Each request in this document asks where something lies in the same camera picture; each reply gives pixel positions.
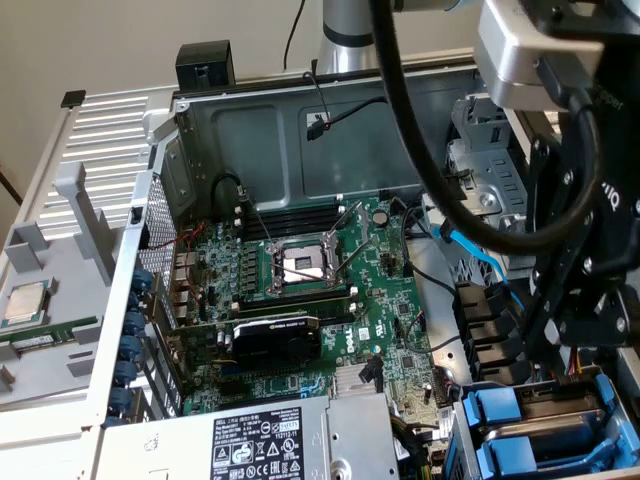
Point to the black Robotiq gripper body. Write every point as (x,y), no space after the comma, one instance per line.
(625,165)

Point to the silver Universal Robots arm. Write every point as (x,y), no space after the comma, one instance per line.
(345,45)

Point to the empty blue disk carrier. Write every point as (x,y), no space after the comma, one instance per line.
(510,452)

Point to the silver metal disk bay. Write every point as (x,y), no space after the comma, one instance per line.
(455,450)

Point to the round coin battery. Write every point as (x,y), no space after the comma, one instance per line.
(381,217)

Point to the green Dell motherboard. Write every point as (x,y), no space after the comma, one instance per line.
(380,310)

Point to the metal socket cover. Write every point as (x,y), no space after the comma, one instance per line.
(347,222)

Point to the thin metal locking lever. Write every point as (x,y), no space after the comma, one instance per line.
(257,220)
(352,259)

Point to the black RAM slot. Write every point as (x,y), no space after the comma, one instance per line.
(300,231)
(300,211)
(300,218)
(300,224)

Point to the CPU socket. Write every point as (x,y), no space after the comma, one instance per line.
(300,265)

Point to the silver finned heatsink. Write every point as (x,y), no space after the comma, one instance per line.
(350,382)

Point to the black Nvidia graphics card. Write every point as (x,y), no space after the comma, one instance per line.
(280,342)

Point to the open black silver PC case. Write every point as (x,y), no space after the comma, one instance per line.
(240,150)

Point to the black box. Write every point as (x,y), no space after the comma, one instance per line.
(205,65)

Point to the silver power supply unit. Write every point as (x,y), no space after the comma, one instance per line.
(250,445)

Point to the blue expansion slot latch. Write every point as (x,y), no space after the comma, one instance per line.
(142,278)
(131,347)
(126,373)
(121,399)
(134,323)
(136,300)

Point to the grey plastic parts rack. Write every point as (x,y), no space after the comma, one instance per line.
(65,300)

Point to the green RAM stick with label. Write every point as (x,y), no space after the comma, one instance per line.
(45,337)

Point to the silver CPU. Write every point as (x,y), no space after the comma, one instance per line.
(25,306)

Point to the silver metal drive bracket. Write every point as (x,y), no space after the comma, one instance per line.
(492,170)

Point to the black rail end cap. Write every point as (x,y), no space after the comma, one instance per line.
(73,98)

